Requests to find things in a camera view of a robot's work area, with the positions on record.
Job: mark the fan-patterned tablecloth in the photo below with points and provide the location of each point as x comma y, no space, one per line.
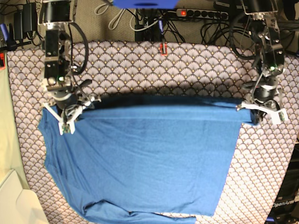
262,154

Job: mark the black power strip red switch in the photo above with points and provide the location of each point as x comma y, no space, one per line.
202,14

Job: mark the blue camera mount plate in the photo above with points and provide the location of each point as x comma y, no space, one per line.
151,4

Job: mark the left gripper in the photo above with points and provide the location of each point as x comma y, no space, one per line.
261,92

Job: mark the red table clamp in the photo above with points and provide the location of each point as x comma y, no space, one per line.
163,49

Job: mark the light green cloth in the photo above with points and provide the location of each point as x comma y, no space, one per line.
10,153

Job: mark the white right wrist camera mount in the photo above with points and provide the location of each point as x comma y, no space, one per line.
71,112

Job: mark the blue long-sleeve T-shirt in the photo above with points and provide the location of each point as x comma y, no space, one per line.
146,159

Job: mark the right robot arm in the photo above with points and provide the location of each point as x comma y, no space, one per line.
58,76

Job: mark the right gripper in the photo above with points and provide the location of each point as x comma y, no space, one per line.
70,100

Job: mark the black OpenArm case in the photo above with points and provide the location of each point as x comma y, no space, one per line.
285,209

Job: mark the blue handled clamp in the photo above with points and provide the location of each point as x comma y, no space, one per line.
11,44

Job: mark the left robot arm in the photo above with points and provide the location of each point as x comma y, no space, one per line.
268,59

